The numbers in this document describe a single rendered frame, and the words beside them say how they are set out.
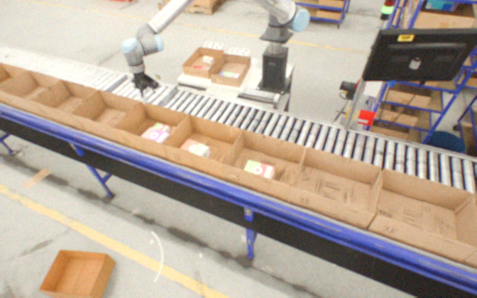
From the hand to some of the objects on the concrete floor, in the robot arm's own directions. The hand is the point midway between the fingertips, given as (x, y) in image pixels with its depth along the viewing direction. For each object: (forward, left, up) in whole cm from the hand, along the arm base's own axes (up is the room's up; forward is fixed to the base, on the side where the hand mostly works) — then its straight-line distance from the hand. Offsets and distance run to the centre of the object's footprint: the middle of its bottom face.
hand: (150, 98), depth 171 cm
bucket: (-145, +202, -104) cm, 269 cm away
